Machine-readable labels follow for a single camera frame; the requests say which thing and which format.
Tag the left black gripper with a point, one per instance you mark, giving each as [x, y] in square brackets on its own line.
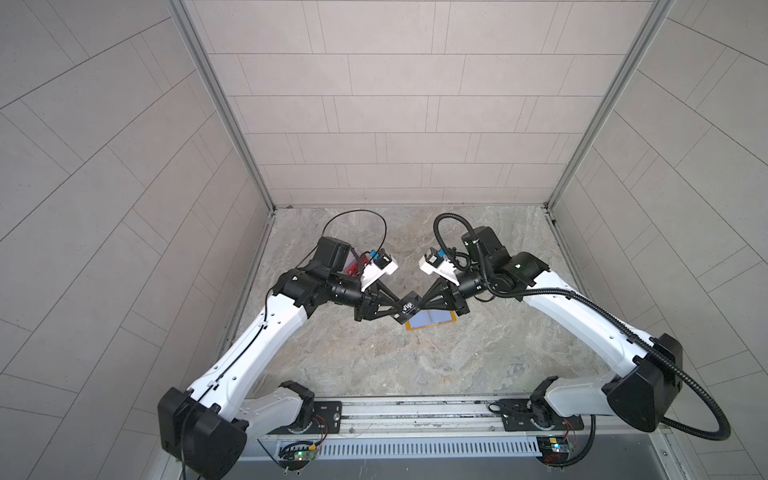
[366, 301]

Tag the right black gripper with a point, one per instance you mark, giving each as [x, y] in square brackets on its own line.
[444, 288]

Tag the yellow leather card holder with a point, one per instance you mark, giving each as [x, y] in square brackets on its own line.
[430, 318]

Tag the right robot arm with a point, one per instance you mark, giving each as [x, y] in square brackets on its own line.
[638, 389]

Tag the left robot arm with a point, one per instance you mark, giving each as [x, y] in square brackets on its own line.
[206, 426]

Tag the red white card in box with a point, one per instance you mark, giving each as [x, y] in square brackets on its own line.
[356, 264]

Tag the left green circuit board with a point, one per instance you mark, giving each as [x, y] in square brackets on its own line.
[295, 456]

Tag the green circuit board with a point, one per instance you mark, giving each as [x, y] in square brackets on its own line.
[553, 450]
[295, 456]

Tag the right green circuit board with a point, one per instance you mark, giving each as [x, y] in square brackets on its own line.
[553, 450]

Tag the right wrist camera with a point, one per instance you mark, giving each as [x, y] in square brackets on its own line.
[436, 262]

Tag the aluminium mounting rail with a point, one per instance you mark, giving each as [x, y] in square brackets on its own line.
[451, 416]

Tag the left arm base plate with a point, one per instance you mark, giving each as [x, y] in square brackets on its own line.
[325, 418]

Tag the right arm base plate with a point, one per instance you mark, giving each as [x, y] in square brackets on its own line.
[520, 414]

